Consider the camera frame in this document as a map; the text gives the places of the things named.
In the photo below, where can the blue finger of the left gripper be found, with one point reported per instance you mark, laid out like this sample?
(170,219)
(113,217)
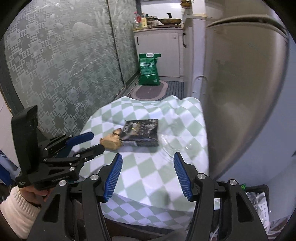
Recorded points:
(90,153)
(81,137)

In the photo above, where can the striped dark floor rug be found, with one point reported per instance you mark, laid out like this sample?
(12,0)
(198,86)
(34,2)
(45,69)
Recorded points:
(175,88)

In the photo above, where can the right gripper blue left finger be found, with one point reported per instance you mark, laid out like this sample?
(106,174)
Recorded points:
(113,175)

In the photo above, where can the beige refrigerator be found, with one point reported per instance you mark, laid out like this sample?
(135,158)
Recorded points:
(246,51)

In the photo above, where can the left hand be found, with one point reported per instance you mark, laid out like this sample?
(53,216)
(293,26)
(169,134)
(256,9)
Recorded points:
(34,196)

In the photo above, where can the clear oil bottle red label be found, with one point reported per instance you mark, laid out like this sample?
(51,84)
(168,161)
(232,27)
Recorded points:
(137,21)

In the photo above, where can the white sleeve left forearm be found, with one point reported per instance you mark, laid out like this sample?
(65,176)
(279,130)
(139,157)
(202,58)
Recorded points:
(17,216)

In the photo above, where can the clear plastic wrap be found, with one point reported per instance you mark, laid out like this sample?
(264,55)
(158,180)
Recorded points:
(171,144)

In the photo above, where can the yellow bottle on counter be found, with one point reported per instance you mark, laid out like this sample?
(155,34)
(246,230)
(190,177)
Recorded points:
(143,20)

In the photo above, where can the green white checkered tablecloth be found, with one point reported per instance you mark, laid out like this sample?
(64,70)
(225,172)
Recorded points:
(148,191)

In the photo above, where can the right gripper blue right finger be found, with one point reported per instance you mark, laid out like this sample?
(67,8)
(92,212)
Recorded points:
(182,176)

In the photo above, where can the oval grey pink mat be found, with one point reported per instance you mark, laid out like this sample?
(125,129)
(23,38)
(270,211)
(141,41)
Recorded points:
(150,92)

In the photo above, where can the green rice bag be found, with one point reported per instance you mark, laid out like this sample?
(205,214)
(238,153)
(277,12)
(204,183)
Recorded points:
(148,69)

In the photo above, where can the frying pan on stove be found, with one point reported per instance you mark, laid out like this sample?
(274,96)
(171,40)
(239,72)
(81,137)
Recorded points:
(167,21)

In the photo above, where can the patterned glass sliding door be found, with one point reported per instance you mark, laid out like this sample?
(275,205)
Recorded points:
(71,58)

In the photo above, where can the brown ginger root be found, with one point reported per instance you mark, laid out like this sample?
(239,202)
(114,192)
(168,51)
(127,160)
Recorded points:
(112,140)

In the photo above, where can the white kitchen cabinet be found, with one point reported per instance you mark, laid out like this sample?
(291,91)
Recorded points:
(182,52)

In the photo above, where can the black snack packet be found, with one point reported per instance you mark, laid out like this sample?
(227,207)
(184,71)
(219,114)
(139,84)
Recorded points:
(140,133)

